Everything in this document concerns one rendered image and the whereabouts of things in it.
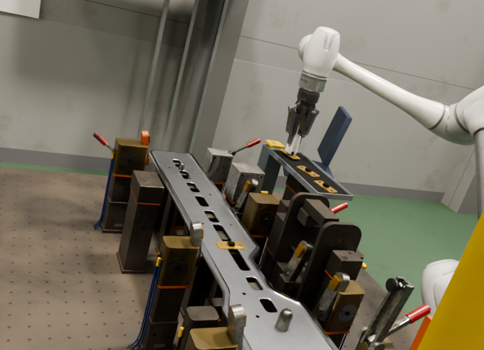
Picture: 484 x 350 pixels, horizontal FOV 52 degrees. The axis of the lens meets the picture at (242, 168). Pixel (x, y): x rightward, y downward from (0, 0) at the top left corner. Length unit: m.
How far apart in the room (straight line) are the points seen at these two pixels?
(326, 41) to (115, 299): 1.06
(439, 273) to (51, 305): 1.16
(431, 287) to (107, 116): 2.98
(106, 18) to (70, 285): 2.56
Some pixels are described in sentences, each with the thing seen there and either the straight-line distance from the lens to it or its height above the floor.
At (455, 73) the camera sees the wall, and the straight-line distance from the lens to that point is 5.51.
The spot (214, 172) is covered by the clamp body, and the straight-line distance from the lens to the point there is 1.96.
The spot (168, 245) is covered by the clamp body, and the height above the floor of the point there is 1.04.
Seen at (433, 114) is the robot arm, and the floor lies 1.44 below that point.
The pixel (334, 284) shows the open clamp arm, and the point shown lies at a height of 1.08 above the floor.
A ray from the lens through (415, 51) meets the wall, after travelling 5.10.
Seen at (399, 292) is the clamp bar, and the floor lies 1.19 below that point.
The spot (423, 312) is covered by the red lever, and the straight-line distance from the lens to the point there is 1.20.
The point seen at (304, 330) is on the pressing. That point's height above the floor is 1.00.
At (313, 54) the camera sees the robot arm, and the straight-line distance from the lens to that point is 1.71.
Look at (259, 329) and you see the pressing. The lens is 1.17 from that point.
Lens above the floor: 1.69
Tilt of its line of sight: 20 degrees down
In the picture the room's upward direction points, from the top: 16 degrees clockwise
